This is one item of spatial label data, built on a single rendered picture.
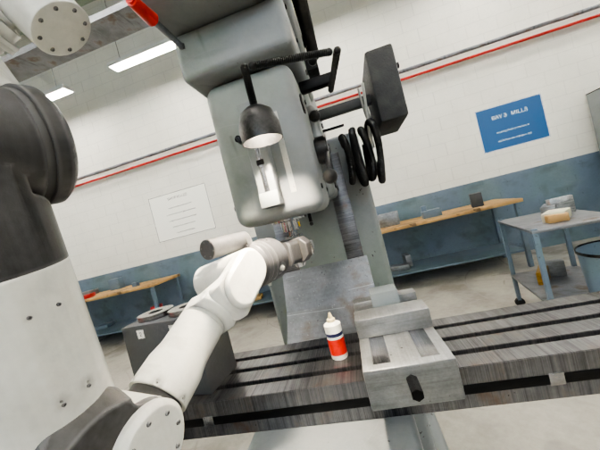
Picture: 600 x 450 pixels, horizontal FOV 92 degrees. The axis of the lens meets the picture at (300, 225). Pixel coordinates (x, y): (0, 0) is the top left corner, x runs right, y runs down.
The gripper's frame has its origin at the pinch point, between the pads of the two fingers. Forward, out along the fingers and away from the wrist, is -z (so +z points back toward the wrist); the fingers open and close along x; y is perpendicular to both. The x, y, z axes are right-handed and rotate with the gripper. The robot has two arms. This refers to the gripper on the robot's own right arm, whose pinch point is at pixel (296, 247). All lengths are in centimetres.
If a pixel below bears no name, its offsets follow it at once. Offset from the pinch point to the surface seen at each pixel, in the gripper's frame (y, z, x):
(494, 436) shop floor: 123, -101, -25
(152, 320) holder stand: 8.9, 17.6, 35.5
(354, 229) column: 1.5, -39.2, -1.5
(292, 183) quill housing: -14.1, 7.3, -7.3
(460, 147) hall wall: -57, -460, -48
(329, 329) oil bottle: 19.9, 1.0, -4.1
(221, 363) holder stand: 23.7, 10.7, 22.9
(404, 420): 35.8, 6.9, -18.4
